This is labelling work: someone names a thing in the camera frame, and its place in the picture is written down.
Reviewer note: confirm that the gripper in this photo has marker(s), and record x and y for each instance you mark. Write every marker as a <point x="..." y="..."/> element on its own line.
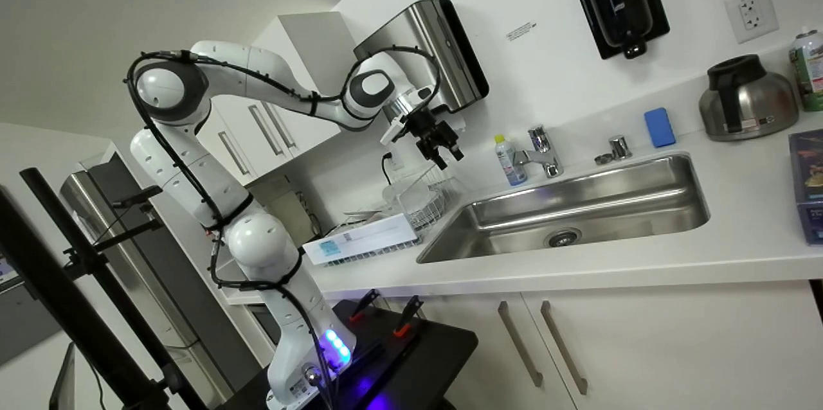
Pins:
<point x="428" y="127"/>

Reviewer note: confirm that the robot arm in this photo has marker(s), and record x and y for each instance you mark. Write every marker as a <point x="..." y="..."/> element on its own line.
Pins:
<point x="254" y="240"/>

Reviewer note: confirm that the chrome faucet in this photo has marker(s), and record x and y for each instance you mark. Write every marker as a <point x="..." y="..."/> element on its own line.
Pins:
<point x="543" y="153"/>

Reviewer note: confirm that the clear dish soap bottle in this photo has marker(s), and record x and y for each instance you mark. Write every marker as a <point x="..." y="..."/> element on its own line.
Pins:
<point x="510" y="166"/>

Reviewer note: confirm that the steel paper towel dispenser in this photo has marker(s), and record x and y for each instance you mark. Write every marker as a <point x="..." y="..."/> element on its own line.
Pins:
<point x="443" y="56"/>

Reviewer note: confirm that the flat white box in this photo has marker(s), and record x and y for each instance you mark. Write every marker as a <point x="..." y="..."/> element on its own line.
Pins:
<point x="360" y="240"/>

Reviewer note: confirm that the steel sink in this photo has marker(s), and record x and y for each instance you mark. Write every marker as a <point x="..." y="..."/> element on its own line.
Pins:
<point x="578" y="211"/>

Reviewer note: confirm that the chrome side sprayer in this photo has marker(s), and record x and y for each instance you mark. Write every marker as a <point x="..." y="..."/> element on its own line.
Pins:
<point x="618" y="148"/>

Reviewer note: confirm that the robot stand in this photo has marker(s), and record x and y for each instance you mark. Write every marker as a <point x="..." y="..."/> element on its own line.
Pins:
<point x="418" y="358"/>

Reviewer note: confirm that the blue sponge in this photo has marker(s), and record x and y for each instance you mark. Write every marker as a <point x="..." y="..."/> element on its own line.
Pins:
<point x="660" y="128"/>

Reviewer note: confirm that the white cabinet door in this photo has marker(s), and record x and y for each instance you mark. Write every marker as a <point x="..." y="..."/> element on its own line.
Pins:
<point x="469" y="391"/>
<point x="694" y="352"/>

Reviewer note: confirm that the steel refrigerator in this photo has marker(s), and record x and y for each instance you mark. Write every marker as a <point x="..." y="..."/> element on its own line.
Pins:
<point x="161" y="268"/>

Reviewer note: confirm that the steel coffee carafe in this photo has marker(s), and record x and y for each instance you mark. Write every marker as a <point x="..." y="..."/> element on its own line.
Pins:
<point x="752" y="101"/>

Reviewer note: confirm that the dark blue box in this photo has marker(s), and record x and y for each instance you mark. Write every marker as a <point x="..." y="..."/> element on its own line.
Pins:
<point x="809" y="191"/>

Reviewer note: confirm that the green spray can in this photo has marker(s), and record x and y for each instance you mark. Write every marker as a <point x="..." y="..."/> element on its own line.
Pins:
<point x="810" y="72"/>

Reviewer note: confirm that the white wall socket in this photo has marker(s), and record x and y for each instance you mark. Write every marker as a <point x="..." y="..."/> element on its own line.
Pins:
<point x="751" y="13"/>
<point x="397" y="159"/>

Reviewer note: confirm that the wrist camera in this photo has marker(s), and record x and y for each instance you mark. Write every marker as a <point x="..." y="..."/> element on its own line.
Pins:
<point x="394" y="131"/>

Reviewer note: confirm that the white wall label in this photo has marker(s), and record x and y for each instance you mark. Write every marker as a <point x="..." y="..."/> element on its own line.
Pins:
<point x="520" y="31"/>

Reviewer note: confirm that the white wall cabinet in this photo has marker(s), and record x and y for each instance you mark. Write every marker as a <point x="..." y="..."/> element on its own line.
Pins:
<point x="283" y="133"/>

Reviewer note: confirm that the black wall soap dispenser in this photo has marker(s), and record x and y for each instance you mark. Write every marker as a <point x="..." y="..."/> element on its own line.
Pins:
<point x="617" y="2"/>

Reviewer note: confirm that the camera on mount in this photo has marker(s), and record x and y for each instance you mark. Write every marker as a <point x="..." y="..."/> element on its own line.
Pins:
<point x="103" y="256"/>

